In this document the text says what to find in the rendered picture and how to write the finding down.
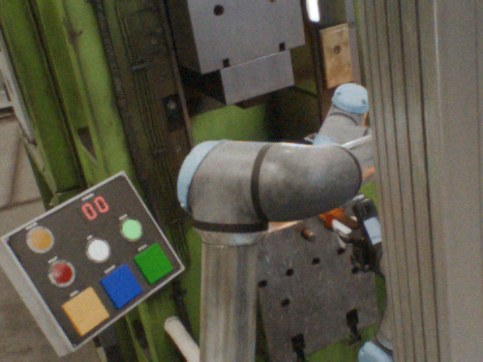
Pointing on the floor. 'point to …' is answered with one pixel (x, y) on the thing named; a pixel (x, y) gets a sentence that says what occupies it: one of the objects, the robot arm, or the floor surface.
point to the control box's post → (110, 344)
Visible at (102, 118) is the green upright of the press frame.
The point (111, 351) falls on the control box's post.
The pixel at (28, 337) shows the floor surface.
